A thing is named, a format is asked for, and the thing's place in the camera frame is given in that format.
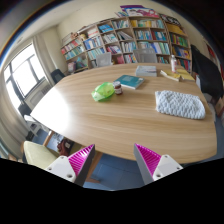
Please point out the small brown glass jar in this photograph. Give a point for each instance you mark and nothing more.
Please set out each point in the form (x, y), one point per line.
(117, 87)

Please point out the colourful boxes atop shelf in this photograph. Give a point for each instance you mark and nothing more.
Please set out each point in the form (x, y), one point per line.
(137, 10)

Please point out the large wooden bookshelf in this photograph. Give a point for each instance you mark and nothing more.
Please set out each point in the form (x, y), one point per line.
(121, 36)

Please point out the green plastic bag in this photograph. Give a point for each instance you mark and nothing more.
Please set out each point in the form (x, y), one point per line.
(103, 91)

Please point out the teal book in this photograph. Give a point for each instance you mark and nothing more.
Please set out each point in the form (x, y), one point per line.
(129, 81)

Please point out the window with dark frame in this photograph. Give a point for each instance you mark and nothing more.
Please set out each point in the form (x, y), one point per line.
(22, 74)

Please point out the grey office chair right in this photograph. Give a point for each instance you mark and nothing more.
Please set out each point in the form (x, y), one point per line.
(147, 55)

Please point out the beige curtain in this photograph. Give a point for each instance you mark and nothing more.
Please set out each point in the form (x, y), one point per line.
(44, 57)

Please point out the black cloth on right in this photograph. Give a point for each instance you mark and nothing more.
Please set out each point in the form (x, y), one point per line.
(210, 78)

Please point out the clear plastic bottle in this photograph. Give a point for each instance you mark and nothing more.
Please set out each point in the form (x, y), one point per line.
(173, 64)

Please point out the grey office chair left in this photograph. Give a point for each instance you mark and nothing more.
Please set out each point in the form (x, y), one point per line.
(103, 60)

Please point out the dark blue armchair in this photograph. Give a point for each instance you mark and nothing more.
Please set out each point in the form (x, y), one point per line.
(57, 75)

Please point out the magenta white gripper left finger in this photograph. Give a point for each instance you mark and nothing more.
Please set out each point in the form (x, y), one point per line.
(75, 167)

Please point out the white textured folded towel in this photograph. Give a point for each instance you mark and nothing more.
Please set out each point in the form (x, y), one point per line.
(179, 104)

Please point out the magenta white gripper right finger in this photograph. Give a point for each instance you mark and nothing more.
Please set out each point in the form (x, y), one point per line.
(153, 166)

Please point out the yellow book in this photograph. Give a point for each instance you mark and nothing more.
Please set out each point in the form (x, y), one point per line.
(170, 75)

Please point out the grey stacked books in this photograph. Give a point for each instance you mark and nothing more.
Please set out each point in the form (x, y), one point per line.
(146, 71)

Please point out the grey office chair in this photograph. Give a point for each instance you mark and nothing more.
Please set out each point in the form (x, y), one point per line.
(103, 60)
(147, 55)

